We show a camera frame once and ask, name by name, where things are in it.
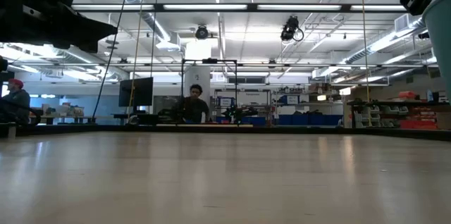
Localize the round black ceiling camera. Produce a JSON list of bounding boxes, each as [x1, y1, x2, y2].
[[194, 24, 210, 41]]

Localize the black storage shelf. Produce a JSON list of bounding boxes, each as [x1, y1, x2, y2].
[[346, 97, 451, 129]]

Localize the black table border rail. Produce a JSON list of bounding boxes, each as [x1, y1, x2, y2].
[[16, 123, 451, 142]]

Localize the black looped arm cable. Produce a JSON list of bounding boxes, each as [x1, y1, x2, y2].
[[0, 97, 43, 128]]

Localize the orange storage bins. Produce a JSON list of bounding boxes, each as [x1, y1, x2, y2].
[[399, 105, 439, 129]]

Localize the small blue storage bin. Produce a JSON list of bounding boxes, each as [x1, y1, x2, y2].
[[240, 116, 267, 127]]

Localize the black computer monitor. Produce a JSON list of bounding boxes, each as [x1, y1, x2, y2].
[[118, 76, 154, 109]]

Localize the blue storage bin row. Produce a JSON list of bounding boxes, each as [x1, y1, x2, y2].
[[278, 112, 345, 126]]

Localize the white pillar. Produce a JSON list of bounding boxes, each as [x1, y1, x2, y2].
[[183, 66, 211, 114]]

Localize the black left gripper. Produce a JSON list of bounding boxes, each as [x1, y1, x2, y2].
[[0, 0, 119, 54]]

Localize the black overhead frame bar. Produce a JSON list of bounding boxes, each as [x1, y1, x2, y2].
[[71, 3, 409, 15]]

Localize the white wall sign board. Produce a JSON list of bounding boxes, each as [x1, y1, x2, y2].
[[237, 89, 271, 107]]

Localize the black metal frame stand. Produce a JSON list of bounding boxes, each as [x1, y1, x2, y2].
[[180, 58, 238, 126]]

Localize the background wooden table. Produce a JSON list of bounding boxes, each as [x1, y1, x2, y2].
[[30, 116, 118, 127]]

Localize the person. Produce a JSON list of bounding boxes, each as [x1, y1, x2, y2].
[[0, 77, 32, 125], [178, 83, 211, 124]]

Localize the black overhead camera with cable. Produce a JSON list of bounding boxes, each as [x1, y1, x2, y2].
[[279, 15, 304, 42]]

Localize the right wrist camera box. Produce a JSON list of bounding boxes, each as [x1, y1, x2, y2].
[[399, 0, 433, 17]]

